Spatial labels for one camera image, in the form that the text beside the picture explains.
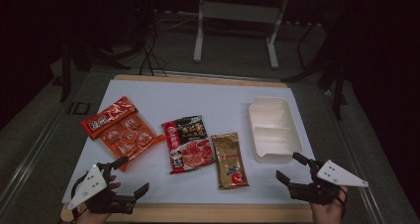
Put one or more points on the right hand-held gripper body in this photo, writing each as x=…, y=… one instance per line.
x=340, y=175

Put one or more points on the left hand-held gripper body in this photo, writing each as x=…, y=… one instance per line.
x=89, y=186

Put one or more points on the orange snack packet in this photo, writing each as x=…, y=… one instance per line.
x=124, y=133

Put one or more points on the white two-compartment box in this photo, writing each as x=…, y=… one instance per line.
x=274, y=130

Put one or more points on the gold food packet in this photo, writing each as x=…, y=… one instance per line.
x=230, y=160

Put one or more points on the red and black food packet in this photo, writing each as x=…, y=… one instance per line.
x=189, y=144

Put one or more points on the person's left hand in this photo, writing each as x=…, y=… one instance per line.
x=95, y=218

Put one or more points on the person's right hand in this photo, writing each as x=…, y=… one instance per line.
x=325, y=214

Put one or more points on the black floor plate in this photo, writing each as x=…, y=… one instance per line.
x=78, y=108

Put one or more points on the black stand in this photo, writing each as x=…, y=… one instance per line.
x=325, y=65
x=82, y=58

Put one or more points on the white table mat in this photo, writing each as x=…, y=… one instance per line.
x=214, y=101

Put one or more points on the white metal frame stand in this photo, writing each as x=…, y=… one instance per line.
x=237, y=12

